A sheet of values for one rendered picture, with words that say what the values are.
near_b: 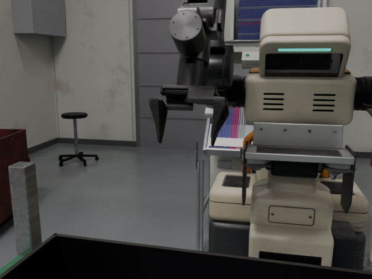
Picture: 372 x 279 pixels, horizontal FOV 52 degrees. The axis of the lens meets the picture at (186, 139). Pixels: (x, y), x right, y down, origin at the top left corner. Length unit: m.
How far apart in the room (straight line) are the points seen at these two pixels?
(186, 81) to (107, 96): 5.04
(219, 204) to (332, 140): 0.52
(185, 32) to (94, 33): 5.13
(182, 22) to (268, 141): 0.46
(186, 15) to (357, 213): 0.95
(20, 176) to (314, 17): 0.74
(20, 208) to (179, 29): 0.39
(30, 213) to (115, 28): 5.07
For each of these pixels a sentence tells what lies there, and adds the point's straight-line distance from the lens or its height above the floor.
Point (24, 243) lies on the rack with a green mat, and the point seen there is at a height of 0.97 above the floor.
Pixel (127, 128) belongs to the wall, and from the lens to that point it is 5.67.
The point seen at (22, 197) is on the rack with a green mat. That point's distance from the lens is 0.65.
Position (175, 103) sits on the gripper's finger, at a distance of 0.73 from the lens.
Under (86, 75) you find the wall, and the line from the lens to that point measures 5.83.
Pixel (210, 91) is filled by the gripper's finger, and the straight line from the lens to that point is 0.67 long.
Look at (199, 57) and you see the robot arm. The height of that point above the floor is 1.26.
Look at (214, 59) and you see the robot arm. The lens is 0.92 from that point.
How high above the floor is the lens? 1.26
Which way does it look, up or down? 12 degrees down
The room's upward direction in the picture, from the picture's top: straight up
